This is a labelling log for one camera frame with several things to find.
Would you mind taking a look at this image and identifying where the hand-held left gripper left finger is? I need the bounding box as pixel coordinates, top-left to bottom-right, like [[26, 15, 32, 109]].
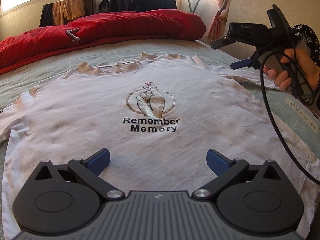
[[34, 148, 125, 201]]

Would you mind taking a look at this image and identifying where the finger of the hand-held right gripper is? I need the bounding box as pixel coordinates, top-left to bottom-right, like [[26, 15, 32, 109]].
[[230, 57, 253, 70], [210, 36, 235, 50]]

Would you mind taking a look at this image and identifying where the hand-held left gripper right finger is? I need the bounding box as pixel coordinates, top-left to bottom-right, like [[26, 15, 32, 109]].
[[192, 149, 288, 202]]

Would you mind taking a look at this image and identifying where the white printed t-shirt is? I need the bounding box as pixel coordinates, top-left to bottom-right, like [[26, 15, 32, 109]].
[[0, 52, 320, 240]]

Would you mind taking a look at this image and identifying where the person's right forearm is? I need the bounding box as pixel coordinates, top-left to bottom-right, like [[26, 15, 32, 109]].
[[291, 24, 320, 65]]

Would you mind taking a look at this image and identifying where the person's right hand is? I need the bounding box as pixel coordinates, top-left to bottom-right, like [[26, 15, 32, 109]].
[[263, 47, 320, 92]]

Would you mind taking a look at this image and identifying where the pink tied curtain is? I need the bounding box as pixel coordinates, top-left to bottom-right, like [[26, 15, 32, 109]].
[[206, 0, 234, 42]]

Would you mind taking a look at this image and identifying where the red quilt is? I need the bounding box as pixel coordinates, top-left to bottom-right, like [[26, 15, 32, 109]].
[[0, 9, 207, 75]]

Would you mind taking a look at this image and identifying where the bed with green plaid blanket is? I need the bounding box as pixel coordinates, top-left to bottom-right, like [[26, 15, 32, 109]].
[[0, 39, 320, 240]]

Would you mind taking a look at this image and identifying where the orange garment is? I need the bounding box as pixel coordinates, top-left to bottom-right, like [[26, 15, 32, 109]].
[[52, 0, 85, 26]]

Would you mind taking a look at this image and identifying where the black draped garment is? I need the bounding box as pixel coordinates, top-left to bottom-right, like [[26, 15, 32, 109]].
[[39, 3, 54, 27]]

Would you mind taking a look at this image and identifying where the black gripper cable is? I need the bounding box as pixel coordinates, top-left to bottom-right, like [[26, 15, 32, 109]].
[[260, 52, 320, 193]]

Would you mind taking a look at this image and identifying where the metal crank handle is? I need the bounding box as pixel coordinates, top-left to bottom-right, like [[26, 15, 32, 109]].
[[65, 27, 80, 43]]

